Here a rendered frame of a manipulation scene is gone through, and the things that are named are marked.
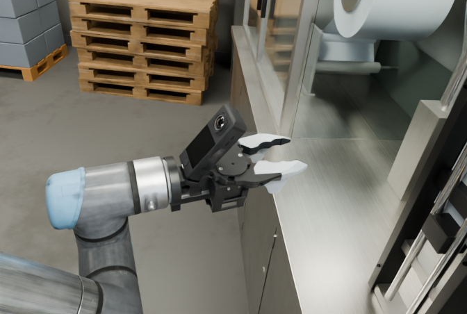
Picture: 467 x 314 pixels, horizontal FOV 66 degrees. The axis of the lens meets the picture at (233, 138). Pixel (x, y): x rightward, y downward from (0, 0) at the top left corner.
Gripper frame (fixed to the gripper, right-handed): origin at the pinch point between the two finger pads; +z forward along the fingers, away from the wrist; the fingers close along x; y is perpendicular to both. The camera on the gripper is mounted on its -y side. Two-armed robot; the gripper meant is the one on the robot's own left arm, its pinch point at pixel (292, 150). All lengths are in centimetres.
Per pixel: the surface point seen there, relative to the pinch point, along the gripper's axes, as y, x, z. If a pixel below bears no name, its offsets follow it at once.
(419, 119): 13, -15, 48
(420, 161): 21, -8, 47
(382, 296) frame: 29.6, 16.4, 20.1
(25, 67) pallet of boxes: 151, -290, -88
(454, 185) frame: -1.1, 13.4, 20.6
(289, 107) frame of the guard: 27, -42, 27
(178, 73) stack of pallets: 127, -223, 36
